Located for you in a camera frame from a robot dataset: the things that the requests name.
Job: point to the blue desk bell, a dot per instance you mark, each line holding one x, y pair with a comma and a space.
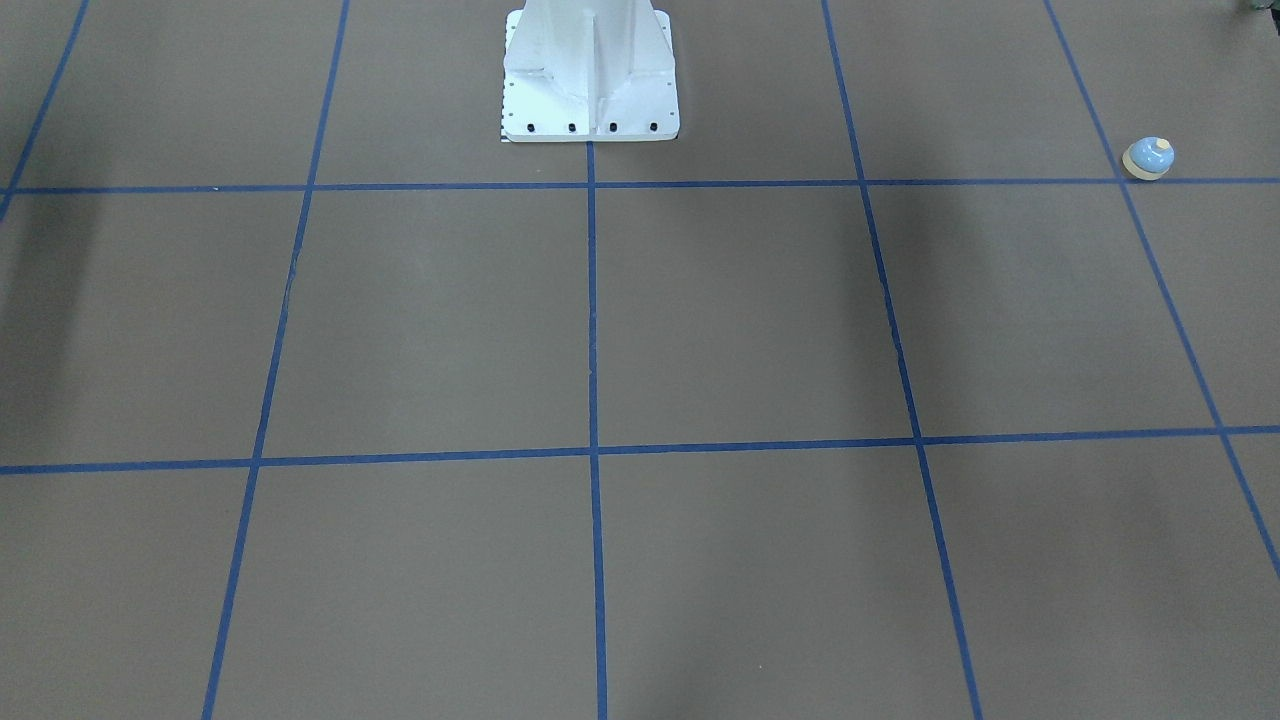
1149, 159

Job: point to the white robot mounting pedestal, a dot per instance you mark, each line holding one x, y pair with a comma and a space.
589, 71

